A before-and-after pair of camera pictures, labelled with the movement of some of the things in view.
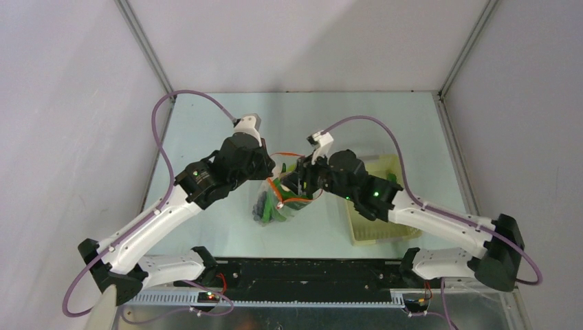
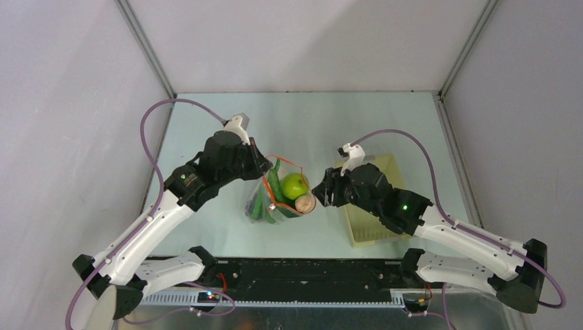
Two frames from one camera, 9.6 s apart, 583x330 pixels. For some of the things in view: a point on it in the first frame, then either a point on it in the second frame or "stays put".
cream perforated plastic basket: x=366 y=231 stays put
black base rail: x=294 y=279 stays put
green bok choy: x=278 y=201 -> x=260 y=206
